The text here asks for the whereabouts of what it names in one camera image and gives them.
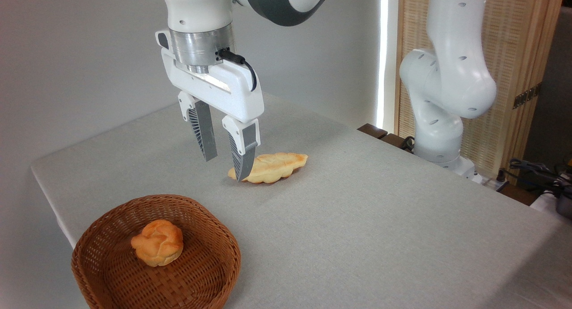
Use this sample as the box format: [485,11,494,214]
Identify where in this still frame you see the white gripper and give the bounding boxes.
[156,29,265,182]

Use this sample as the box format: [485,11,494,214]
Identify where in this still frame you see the long leaf-shaped bread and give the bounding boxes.
[228,152,309,184]

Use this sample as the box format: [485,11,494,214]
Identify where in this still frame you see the round knotted bread roll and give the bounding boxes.
[131,219,184,267]

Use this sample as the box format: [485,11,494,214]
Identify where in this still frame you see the brown wicker basket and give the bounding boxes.
[71,194,242,309]

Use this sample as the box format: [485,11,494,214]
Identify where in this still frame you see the grey tablecloth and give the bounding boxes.
[30,92,572,309]

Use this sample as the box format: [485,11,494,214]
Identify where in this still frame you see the dark metal screen hinge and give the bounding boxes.
[513,83,542,109]

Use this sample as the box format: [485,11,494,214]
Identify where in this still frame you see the bamboo folding screen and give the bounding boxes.
[395,0,566,181]

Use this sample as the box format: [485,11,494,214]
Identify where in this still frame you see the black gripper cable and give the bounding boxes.
[217,49,258,92]

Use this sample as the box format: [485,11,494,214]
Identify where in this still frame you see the bundle of dark cables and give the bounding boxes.
[506,159,572,199]

